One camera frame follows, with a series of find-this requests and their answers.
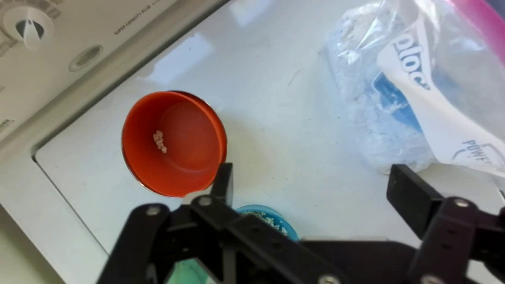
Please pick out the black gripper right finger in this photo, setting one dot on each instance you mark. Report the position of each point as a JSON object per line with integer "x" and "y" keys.
{"x": 453, "y": 230}

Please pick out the teal translucent plastic cup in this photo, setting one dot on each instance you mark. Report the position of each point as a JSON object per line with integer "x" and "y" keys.
{"x": 189, "y": 271}

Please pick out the blue plastic bowl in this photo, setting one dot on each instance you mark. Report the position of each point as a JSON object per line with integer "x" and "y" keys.
{"x": 273, "y": 218}

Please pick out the clear zip plastic bag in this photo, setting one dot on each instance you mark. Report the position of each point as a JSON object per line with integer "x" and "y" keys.
{"x": 423, "y": 82}

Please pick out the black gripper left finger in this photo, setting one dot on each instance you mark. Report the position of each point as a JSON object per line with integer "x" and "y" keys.
{"x": 232, "y": 248}

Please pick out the white washing machine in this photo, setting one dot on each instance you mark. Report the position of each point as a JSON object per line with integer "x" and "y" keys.
{"x": 258, "y": 63}

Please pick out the orange plastic bowl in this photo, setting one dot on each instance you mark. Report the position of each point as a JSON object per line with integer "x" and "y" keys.
{"x": 173, "y": 142}

